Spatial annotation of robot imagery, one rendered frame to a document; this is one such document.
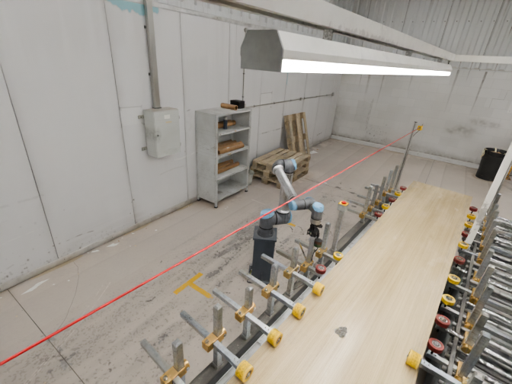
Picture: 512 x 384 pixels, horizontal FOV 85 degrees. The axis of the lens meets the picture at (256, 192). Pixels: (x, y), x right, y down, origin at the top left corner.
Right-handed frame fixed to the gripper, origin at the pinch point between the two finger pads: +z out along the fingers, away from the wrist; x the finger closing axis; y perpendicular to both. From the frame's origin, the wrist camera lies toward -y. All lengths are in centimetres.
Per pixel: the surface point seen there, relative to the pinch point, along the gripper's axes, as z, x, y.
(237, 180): 76, -257, -179
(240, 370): -4, 31, 125
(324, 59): -140, 47, 119
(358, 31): -149, 44, 95
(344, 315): 3, 53, 52
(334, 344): 3, 57, 76
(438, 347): 3, 103, 36
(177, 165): 18, -265, -50
